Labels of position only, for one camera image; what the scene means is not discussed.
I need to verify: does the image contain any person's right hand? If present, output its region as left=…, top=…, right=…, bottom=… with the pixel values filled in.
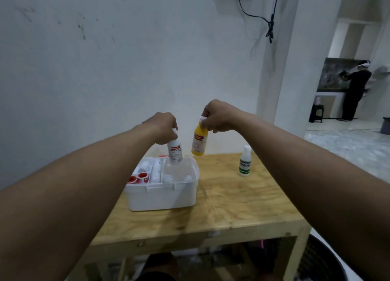
left=201, top=99, right=244, bottom=134

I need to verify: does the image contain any person's left hand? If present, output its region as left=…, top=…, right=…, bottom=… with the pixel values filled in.
left=141, top=112, right=178, bottom=145

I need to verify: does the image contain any white bottle red label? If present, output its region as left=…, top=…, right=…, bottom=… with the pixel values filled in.
left=167, top=128, right=184, bottom=165

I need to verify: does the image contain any yellow bottle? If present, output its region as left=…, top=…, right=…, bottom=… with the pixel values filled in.
left=191, top=116, right=209, bottom=156

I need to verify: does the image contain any white bottle green label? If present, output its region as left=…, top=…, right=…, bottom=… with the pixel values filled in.
left=238, top=145, right=253, bottom=177

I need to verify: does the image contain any white first aid box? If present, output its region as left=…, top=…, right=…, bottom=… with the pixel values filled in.
left=123, top=155, right=200, bottom=212

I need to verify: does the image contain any person's right forearm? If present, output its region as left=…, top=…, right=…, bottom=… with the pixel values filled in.
left=236, top=112, right=390, bottom=281

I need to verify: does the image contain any person's left forearm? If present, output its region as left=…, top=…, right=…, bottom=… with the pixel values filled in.
left=0, top=122, right=159, bottom=281

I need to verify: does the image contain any person's left leg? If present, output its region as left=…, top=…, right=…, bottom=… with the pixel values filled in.
left=143, top=253, right=180, bottom=278

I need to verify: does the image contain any wooden table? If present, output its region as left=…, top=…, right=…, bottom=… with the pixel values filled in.
left=65, top=153, right=312, bottom=281

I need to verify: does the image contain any black stool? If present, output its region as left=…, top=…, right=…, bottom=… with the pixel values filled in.
left=308, top=104, right=325, bottom=123

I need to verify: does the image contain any dark framed panel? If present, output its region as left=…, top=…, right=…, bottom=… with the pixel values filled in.
left=316, top=57, right=368, bottom=93

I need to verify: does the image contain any pink and black basket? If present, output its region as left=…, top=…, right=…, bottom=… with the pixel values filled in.
left=297, top=233, right=349, bottom=281

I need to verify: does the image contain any black wall cable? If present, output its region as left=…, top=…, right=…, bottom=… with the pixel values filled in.
left=238, top=0, right=280, bottom=44

